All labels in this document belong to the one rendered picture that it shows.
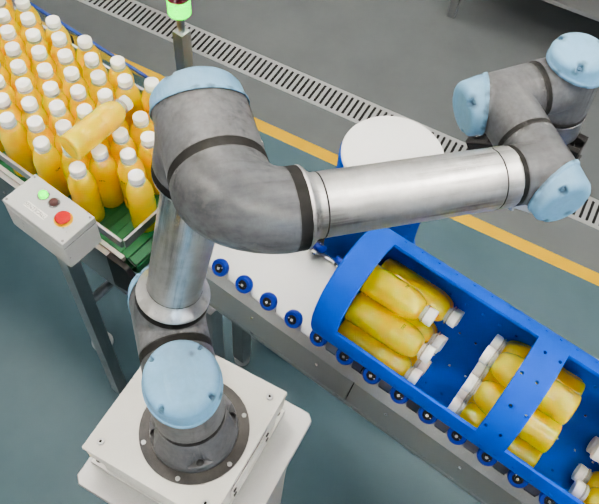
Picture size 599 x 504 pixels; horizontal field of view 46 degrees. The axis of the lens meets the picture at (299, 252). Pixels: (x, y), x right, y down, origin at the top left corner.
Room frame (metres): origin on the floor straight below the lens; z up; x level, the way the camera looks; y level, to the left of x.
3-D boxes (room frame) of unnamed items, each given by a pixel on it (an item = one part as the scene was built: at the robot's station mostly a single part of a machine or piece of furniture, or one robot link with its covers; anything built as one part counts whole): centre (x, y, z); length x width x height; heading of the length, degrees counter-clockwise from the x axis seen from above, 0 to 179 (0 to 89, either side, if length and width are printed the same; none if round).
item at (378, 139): (1.25, -0.22, 1.03); 0.28 x 0.28 x 0.01
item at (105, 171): (1.10, 0.52, 0.99); 0.07 x 0.07 x 0.19
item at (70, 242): (0.91, 0.59, 1.05); 0.20 x 0.10 x 0.10; 59
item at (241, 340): (1.08, 0.17, 0.31); 0.06 x 0.06 x 0.63; 59
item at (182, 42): (1.56, 0.40, 0.55); 0.04 x 0.04 x 1.10; 59
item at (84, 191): (1.04, 0.55, 0.99); 0.07 x 0.07 x 0.19
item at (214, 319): (0.96, 0.24, 0.31); 0.06 x 0.06 x 0.63; 59
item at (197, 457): (0.39, 0.15, 1.30); 0.15 x 0.15 x 0.10
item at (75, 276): (0.91, 0.59, 0.50); 0.04 x 0.04 x 1.00; 59
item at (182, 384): (0.40, 0.15, 1.41); 0.13 x 0.12 x 0.14; 22
